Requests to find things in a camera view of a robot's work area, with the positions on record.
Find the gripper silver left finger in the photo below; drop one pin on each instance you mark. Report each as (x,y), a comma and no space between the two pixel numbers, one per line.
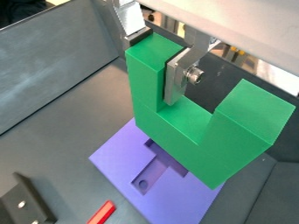
(128,14)

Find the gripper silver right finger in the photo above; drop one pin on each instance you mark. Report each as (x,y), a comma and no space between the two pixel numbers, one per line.
(182,70)

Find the large green U-shaped block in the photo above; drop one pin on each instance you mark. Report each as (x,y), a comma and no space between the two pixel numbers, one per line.
(213,143)

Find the purple board with cutouts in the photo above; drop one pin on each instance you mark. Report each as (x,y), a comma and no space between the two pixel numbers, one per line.
(166,193)

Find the red flat bar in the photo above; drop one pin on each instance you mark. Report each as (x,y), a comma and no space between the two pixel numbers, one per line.
(102,215)

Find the black block with screws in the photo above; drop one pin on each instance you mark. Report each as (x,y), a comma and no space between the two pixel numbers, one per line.
(23,205)

